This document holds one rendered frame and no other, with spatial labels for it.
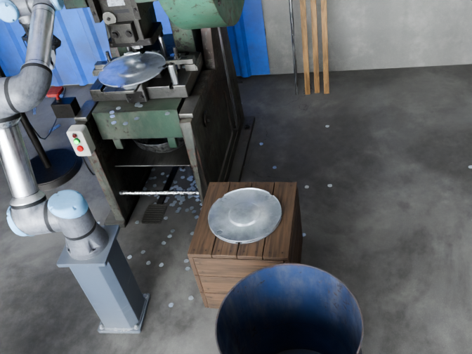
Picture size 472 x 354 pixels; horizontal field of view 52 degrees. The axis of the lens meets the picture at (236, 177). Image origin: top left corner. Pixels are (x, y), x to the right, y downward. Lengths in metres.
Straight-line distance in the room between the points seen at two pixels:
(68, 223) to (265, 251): 0.69
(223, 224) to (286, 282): 0.39
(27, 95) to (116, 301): 0.84
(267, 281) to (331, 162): 1.19
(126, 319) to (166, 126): 0.82
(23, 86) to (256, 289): 0.97
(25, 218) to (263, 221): 0.84
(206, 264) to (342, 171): 1.04
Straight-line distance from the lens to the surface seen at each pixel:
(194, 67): 2.18
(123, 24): 2.09
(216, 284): 1.95
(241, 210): 1.92
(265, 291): 1.66
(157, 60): 2.18
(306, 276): 1.60
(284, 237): 1.82
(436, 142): 2.82
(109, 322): 2.13
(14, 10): 1.93
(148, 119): 2.14
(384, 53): 3.42
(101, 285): 1.92
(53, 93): 2.22
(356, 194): 2.47
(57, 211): 1.71
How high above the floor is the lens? 1.70
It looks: 40 degrees down
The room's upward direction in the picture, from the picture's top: 12 degrees counter-clockwise
